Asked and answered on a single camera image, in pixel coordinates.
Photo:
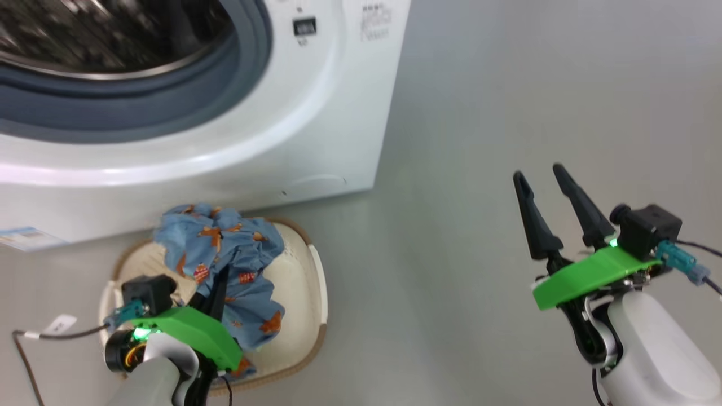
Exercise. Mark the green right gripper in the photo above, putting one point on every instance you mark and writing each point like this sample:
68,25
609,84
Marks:
586,276

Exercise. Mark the white Hisense washing machine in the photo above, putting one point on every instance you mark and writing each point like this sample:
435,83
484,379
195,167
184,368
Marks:
316,113

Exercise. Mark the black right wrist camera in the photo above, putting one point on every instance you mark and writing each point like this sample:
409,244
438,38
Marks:
648,228

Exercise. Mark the grey rubber door gasket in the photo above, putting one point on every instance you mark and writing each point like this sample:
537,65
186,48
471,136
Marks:
242,73

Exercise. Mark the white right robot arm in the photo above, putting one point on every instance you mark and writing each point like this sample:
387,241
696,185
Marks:
660,349

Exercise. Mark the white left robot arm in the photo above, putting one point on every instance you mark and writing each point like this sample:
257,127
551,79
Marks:
149,378

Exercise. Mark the black door latch socket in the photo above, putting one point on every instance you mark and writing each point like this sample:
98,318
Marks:
304,26

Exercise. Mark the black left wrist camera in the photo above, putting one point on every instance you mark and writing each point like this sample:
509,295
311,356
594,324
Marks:
148,293

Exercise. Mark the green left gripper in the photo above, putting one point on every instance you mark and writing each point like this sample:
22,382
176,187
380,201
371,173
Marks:
197,332

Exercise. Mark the blue energy label sticker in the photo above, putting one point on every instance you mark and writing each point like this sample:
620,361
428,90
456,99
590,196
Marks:
25,238

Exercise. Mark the cream plastic laundry basket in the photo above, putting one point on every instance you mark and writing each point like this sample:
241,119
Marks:
299,293

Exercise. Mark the blue printed garment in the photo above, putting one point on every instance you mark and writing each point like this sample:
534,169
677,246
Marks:
248,254

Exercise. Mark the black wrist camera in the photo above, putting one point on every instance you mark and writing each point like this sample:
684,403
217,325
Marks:
648,228
148,293

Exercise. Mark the steel perforated drum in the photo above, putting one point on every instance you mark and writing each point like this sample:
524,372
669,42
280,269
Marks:
113,34

